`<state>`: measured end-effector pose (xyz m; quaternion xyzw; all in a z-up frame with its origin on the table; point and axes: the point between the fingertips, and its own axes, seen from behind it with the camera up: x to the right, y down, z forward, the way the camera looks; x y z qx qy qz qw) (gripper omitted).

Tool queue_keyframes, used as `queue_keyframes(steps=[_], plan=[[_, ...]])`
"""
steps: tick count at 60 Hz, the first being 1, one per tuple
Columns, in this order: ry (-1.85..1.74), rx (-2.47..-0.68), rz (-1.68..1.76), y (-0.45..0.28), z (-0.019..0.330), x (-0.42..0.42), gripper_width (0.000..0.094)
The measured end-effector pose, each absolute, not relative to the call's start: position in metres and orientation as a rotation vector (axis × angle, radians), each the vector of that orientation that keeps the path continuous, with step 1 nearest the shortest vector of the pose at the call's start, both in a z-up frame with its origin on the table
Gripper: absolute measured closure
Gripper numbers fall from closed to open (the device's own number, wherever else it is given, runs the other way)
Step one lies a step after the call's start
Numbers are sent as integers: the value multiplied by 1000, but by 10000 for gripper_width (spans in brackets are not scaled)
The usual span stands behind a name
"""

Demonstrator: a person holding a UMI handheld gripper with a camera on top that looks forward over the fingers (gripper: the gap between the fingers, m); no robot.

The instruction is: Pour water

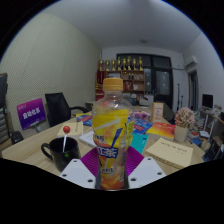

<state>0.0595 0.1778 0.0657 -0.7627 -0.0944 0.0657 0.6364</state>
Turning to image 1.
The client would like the wooden trophy shelf unit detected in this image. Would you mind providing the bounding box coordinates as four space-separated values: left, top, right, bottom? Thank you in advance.
94 55 147 103

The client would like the yellow standing card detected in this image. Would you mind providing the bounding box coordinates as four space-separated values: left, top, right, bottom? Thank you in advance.
151 102 165 124

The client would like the small blue red booklet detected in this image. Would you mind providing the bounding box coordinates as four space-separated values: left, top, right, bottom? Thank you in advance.
75 113 94 127

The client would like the white air conditioner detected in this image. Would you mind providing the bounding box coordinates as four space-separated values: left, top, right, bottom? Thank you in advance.
183 54 198 73

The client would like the cream flat box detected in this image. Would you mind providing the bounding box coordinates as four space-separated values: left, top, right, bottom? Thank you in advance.
56 121 84 138

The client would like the pink patterned packet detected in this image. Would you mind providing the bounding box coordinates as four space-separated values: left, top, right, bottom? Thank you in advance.
133 110 152 121

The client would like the black tripod stand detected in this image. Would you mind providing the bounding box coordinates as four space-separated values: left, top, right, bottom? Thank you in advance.
175 83 185 111

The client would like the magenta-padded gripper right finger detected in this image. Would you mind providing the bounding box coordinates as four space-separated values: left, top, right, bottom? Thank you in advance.
125 146 167 191

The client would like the black computer monitor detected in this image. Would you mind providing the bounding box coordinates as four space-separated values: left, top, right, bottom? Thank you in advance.
201 93 214 109

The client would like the dark glass door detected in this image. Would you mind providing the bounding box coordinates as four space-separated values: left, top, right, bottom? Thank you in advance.
116 53 174 111

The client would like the black office chair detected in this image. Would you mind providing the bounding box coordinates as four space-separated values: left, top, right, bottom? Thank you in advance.
44 92 90 128

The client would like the teal book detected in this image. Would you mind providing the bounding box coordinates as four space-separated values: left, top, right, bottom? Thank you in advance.
129 132 150 155

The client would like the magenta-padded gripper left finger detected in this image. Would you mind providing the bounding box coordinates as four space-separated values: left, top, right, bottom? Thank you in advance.
59 148 101 190

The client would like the yellow-labelled plastic drink bottle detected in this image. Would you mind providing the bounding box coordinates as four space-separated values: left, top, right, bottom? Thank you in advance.
91 77 135 191

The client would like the blue book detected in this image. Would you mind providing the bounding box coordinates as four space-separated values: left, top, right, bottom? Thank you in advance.
132 118 154 135

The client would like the orange book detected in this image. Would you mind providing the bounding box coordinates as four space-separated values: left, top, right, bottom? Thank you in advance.
145 121 177 139

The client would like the pale yellow paper pad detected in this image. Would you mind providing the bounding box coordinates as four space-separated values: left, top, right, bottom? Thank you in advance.
144 137 194 170

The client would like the white red-ball stirrer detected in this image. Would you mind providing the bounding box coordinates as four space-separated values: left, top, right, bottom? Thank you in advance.
61 125 72 154

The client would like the purple sign board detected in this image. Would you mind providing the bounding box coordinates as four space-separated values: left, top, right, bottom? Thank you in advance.
16 97 48 131

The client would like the black dotted mug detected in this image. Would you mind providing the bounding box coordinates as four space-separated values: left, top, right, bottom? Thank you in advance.
40 135 82 173

